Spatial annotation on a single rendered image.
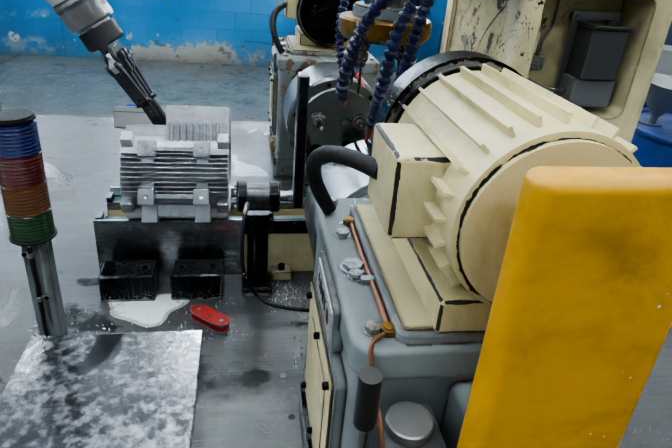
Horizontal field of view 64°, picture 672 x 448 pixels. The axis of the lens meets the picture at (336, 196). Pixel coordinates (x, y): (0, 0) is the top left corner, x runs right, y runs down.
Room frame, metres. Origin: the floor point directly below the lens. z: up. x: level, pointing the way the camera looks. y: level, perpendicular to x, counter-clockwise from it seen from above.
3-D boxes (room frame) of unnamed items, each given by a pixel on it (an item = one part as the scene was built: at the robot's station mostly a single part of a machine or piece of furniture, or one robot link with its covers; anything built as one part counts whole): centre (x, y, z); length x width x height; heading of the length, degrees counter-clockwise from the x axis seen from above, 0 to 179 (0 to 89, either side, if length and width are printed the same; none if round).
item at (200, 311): (0.80, 0.22, 0.81); 0.09 x 0.03 x 0.02; 61
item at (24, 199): (0.68, 0.45, 1.10); 0.06 x 0.06 x 0.04
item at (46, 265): (0.68, 0.45, 1.01); 0.08 x 0.08 x 0.42; 11
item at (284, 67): (1.66, 0.08, 0.99); 0.35 x 0.31 x 0.37; 11
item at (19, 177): (0.68, 0.45, 1.14); 0.06 x 0.06 x 0.04
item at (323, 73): (1.43, 0.04, 1.04); 0.37 x 0.25 x 0.25; 11
